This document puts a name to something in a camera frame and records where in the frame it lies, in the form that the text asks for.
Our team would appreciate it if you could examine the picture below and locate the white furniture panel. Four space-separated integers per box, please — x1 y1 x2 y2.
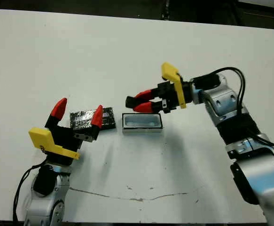
237 0 274 7

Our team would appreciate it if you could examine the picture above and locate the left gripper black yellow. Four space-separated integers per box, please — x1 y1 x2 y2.
28 97 104 167

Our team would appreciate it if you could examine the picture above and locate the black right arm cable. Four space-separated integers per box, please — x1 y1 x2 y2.
193 67 274 153

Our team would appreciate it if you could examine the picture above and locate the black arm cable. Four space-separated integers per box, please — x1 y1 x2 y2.
12 164 49 222
193 67 274 153

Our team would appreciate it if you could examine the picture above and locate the small black camera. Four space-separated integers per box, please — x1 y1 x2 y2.
125 95 138 109

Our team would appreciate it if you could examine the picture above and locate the shiny black box lid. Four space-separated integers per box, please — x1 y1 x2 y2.
70 107 117 131

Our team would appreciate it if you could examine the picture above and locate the white open box tray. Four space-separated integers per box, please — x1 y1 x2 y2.
122 112 164 135

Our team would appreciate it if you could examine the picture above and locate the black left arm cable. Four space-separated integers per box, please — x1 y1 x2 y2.
12 164 49 222

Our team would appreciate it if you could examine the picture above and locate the black stand post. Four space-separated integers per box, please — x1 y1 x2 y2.
161 0 172 21

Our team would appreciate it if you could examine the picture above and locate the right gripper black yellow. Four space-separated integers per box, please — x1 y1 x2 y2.
132 62 196 115

